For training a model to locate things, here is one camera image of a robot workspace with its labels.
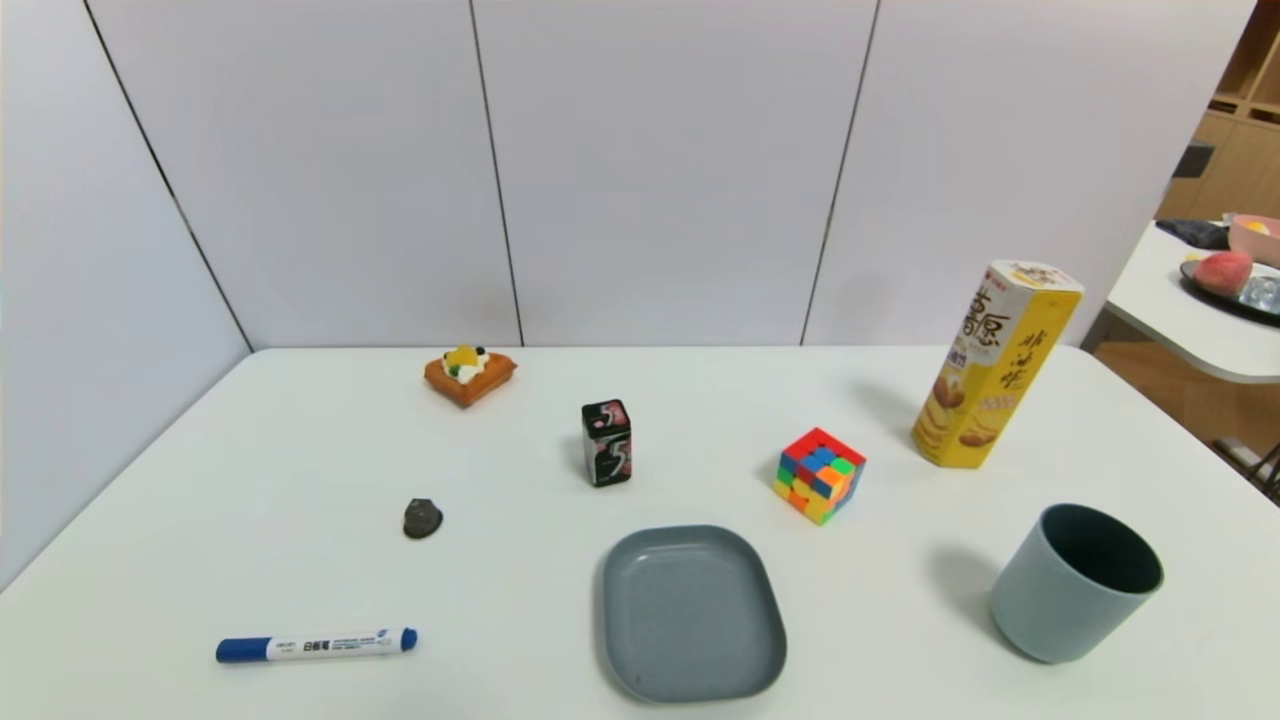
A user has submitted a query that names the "blue-grey plastic cup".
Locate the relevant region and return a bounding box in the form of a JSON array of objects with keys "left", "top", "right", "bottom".
[{"left": 990, "top": 503, "right": 1166, "bottom": 665}]

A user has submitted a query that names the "blue-grey square dish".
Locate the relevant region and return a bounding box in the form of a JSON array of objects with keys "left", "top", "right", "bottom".
[{"left": 601, "top": 525, "right": 788, "bottom": 705}]

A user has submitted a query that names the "black gum container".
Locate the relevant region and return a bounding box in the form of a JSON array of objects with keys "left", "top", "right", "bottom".
[{"left": 582, "top": 399, "right": 633, "bottom": 489}]

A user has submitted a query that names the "orange toy waffle cake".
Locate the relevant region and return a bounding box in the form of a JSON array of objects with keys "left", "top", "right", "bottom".
[{"left": 423, "top": 345, "right": 519, "bottom": 409}]

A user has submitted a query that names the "colourful puzzle cube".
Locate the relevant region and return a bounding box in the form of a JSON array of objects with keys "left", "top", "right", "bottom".
[{"left": 771, "top": 427, "right": 868, "bottom": 526}]

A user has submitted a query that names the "yellow hexagonal snack box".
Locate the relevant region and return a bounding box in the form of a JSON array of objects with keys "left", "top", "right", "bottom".
[{"left": 911, "top": 260, "right": 1085, "bottom": 470}]

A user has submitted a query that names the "blue white whiteboard marker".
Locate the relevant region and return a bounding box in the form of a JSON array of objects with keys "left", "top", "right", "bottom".
[{"left": 215, "top": 627, "right": 419, "bottom": 665}]

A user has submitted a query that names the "white side table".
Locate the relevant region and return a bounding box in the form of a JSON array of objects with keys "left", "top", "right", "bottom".
[{"left": 1104, "top": 220, "right": 1280, "bottom": 386}]

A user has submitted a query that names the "dark cloth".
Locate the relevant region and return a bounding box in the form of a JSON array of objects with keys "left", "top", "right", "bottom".
[{"left": 1155, "top": 218, "right": 1232, "bottom": 251}]

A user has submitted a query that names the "black tray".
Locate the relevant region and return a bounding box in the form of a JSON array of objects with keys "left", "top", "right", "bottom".
[{"left": 1179, "top": 260, "right": 1280, "bottom": 327}]

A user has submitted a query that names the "pink peach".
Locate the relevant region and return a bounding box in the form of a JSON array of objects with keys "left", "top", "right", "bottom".
[{"left": 1193, "top": 250, "right": 1255, "bottom": 298}]

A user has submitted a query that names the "pink bowl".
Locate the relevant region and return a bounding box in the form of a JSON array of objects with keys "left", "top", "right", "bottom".
[{"left": 1228, "top": 213, "right": 1280, "bottom": 269}]

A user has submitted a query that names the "wooden shelf unit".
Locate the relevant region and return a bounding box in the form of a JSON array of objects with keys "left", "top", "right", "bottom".
[{"left": 1157, "top": 0, "right": 1280, "bottom": 223}]

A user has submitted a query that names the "dark chair frame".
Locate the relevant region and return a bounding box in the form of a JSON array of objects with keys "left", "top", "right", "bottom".
[{"left": 1213, "top": 435, "right": 1280, "bottom": 504}]

